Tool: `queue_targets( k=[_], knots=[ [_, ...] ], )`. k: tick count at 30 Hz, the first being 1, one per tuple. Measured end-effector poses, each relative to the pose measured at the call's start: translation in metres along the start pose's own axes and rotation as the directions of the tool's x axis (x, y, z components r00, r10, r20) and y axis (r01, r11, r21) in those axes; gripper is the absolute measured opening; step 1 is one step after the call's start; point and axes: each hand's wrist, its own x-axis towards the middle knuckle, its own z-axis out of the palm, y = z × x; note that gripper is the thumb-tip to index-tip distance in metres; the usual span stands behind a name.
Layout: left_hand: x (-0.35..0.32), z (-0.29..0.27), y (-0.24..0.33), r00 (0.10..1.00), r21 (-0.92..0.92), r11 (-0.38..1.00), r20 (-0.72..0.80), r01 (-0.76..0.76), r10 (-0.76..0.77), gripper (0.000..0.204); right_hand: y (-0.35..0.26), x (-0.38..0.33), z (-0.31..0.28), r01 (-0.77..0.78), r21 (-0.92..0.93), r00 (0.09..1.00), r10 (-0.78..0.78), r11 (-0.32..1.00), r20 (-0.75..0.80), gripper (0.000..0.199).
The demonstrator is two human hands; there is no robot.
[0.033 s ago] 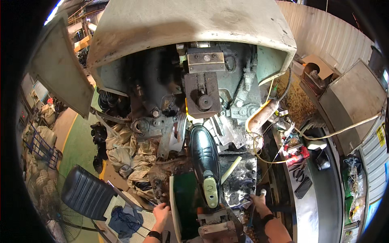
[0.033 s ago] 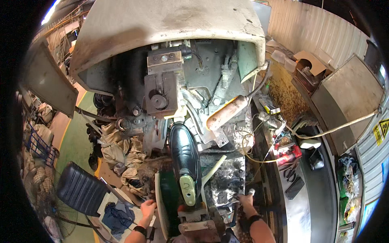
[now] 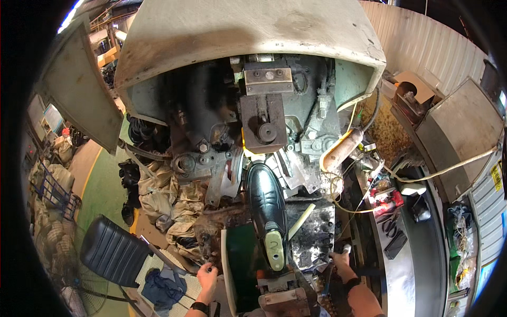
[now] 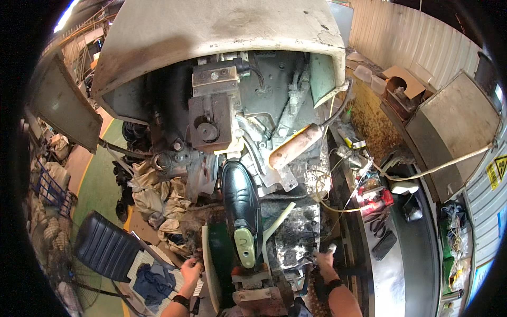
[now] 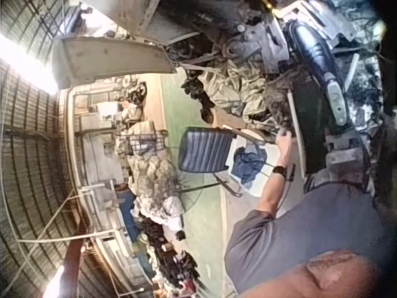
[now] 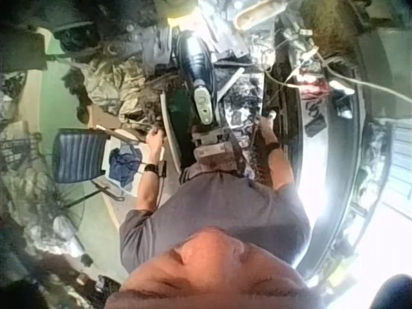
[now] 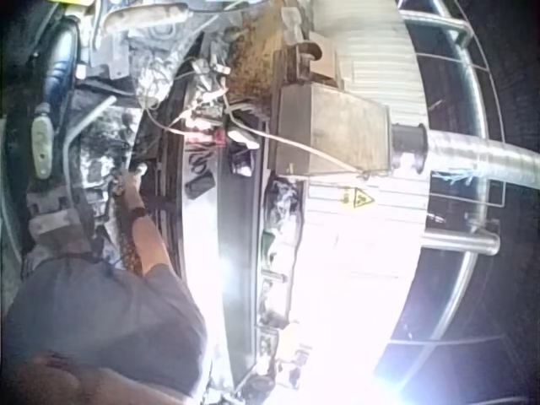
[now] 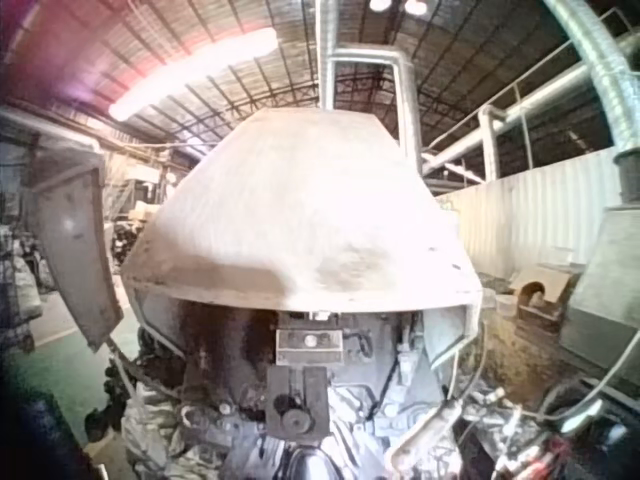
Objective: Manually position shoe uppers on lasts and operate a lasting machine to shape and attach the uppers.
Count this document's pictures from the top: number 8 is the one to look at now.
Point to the grey machine body under hood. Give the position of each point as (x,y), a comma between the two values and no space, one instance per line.
(380,370)

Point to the grey metal hopper box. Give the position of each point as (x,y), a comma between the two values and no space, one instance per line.
(605,285)

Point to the brown wooden block with arch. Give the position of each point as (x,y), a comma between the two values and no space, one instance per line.
(537,295)

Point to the hanging round ceiling lamps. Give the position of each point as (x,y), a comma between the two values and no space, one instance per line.
(397,5)

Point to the large dusty machine hood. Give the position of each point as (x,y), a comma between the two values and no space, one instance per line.
(300,210)

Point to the cluttered background machinery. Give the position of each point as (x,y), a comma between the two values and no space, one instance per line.
(137,200)

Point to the silver vertical exhaust duct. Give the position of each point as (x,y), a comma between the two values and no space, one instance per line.
(365,75)

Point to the hinged grey metal side panel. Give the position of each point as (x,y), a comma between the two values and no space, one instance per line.
(75,250)

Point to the dark clamp block with wheel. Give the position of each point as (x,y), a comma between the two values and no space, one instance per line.
(296,402)

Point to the metal plate with round knob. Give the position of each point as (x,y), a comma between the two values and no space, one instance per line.
(309,345)

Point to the large corrugated silver duct pipe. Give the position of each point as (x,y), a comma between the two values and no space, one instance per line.
(595,55)

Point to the white corrugated metal partition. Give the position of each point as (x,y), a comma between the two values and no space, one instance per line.
(540,210)

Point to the white horizontal pipe with railing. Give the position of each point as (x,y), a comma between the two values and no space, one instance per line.
(525,110)

